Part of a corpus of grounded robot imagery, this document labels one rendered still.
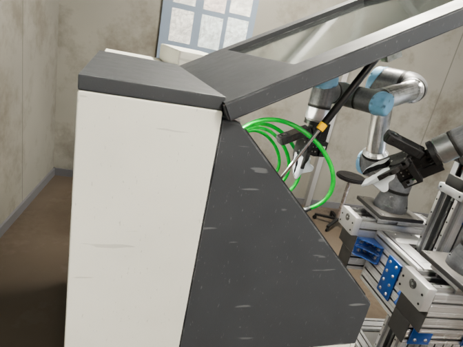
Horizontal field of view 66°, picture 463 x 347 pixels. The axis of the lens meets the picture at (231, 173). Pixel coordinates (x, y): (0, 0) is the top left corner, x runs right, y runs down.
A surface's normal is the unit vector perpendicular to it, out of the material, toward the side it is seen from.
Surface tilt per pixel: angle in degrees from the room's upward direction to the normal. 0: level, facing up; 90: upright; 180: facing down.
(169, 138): 90
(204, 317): 90
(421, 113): 90
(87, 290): 90
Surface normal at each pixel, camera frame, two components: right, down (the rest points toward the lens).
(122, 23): 0.15, 0.36
